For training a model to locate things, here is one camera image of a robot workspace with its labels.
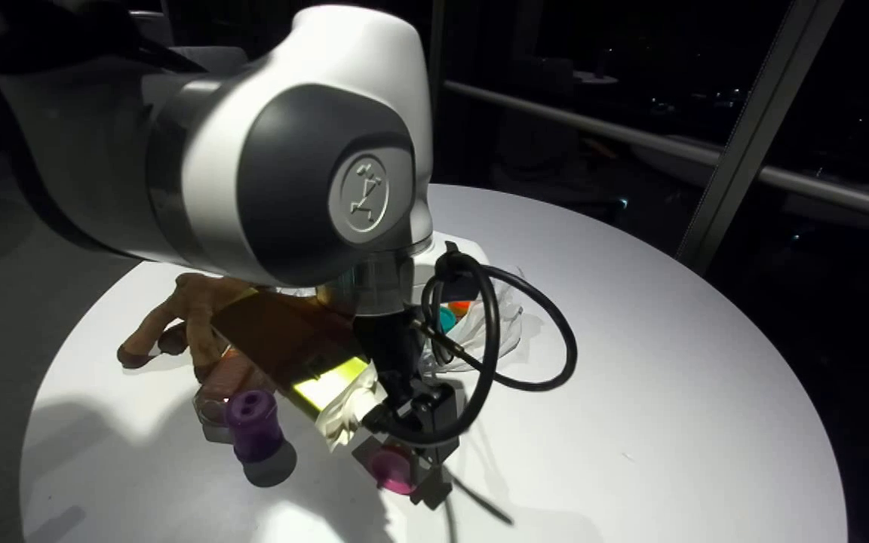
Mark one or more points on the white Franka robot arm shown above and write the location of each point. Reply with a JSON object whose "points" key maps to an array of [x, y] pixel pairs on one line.
{"points": [[253, 140]]}

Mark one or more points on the brown plush toy animal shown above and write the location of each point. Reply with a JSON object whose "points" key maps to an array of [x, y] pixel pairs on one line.
{"points": [[158, 325]]}

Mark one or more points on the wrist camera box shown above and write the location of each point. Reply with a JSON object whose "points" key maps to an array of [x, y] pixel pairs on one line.
{"points": [[340, 401]]}

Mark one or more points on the purple-lidded container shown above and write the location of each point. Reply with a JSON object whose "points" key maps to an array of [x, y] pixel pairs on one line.
{"points": [[253, 422]]}

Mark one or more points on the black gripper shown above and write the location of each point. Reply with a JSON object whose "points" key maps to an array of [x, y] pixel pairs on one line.
{"points": [[408, 378]]}

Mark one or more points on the teal-lidded tub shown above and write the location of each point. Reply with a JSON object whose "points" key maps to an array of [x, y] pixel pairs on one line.
{"points": [[450, 321]]}

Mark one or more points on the white plastic bag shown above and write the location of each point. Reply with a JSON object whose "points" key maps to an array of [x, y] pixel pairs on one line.
{"points": [[515, 321]]}

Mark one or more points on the pink-lidded yellow Play-Doh tub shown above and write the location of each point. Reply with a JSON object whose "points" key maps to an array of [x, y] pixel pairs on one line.
{"points": [[393, 467]]}

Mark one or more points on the slanted grey metal pole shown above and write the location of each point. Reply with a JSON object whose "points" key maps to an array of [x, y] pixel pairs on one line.
{"points": [[754, 131]]}

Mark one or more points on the thin dark vertical post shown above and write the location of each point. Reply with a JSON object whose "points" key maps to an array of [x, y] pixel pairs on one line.
{"points": [[434, 60]]}

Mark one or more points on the grey metal railing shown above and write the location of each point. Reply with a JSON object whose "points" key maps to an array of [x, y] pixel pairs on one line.
{"points": [[717, 152]]}

